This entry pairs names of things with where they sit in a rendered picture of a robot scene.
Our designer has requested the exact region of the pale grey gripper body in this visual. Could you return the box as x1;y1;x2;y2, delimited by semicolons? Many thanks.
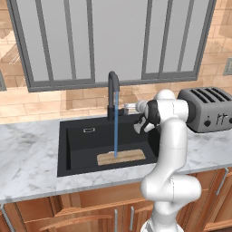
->
123;102;138;111

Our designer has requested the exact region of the blue water stream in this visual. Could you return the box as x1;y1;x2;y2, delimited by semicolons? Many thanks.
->
113;90;120;159

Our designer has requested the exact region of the black sink faucet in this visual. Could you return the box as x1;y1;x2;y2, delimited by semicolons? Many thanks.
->
106;71;126;121

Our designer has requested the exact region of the wooden cutting board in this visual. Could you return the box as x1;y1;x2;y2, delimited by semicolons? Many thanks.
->
96;148;147;167

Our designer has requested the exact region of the black sink basin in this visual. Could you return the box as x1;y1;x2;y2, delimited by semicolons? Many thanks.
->
56;114;161;179

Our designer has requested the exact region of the grey framed window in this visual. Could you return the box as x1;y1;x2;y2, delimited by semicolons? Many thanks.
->
6;0;218;93

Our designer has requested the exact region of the grey four-slot toaster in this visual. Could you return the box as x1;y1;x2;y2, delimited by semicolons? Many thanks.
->
177;86;232;134

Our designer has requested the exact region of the wooden cupboard door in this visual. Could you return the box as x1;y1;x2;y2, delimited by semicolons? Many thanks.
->
13;195;121;232
178;168;232;232
120;198;156;232

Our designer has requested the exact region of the grey wall outlet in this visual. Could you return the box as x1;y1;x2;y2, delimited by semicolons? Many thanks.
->
223;58;232;77
0;70;7;92

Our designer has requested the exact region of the grey cupboard handle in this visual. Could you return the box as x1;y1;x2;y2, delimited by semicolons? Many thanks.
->
129;206;135;232
215;167;229;196
0;204;15;232
113;208;119;232

